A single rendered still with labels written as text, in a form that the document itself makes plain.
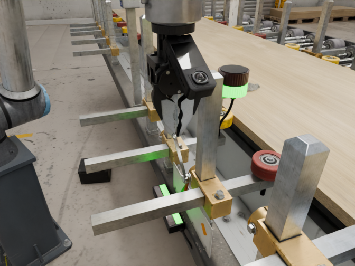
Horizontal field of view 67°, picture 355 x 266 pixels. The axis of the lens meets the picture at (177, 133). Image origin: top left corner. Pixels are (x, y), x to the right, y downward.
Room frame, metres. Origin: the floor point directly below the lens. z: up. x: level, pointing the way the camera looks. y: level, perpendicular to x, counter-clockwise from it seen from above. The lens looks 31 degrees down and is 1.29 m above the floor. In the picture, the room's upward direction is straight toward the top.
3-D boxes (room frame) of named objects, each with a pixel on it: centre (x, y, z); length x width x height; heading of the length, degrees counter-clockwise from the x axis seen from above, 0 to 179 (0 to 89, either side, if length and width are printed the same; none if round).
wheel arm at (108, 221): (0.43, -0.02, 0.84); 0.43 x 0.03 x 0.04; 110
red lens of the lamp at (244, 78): (0.51, -0.11, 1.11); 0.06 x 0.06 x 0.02
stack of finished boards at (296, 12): (8.29, -3.87, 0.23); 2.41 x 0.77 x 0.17; 107
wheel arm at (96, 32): (2.32, 0.65, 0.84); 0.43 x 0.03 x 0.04; 110
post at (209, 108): (0.49, -0.06, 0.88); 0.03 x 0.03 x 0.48; 20
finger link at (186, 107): (0.48, -0.01, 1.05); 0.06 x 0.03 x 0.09; 20
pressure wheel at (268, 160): (0.51, -0.22, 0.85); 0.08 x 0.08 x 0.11
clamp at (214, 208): (0.47, -0.07, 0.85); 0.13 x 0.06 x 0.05; 20
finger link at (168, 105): (0.47, 0.03, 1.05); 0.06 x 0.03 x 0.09; 20
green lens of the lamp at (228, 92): (0.51, -0.11, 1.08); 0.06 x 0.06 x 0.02
